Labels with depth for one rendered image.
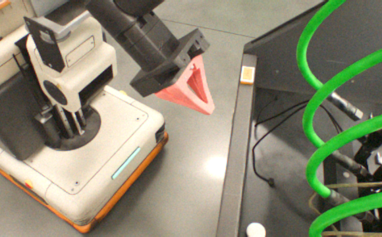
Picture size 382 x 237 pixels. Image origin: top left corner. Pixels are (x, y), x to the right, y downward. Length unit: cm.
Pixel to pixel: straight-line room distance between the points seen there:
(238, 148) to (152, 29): 40
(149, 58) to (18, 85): 104
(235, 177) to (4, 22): 96
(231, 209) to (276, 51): 45
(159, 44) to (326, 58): 62
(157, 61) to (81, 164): 119
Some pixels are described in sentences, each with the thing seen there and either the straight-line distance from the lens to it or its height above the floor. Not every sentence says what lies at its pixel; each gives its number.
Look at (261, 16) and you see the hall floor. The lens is 277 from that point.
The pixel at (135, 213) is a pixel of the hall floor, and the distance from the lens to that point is 173.
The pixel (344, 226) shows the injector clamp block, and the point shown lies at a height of 98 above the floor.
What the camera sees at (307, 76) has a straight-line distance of 58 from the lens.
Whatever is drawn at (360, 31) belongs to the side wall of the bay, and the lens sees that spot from 93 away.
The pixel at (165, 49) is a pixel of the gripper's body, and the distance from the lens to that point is 42.
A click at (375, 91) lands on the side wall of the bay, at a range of 107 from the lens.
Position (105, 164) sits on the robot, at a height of 28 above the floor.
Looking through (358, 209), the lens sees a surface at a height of 124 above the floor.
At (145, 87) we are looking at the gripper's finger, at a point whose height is 125.
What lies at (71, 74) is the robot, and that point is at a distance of 116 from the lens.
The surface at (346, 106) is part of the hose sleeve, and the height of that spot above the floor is 113.
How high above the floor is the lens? 157
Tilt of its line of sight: 51 degrees down
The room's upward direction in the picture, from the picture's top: straight up
